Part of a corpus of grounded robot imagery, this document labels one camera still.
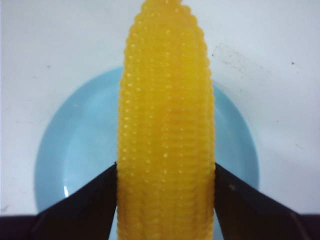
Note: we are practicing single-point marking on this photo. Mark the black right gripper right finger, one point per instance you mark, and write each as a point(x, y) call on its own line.
point(246, 214)

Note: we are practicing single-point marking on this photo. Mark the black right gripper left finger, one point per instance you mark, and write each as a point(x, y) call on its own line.
point(87, 214)

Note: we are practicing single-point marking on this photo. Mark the light blue round plate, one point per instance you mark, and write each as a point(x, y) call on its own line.
point(80, 142)

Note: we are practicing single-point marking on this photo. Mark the yellow corn cob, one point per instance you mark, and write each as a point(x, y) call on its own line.
point(165, 133)

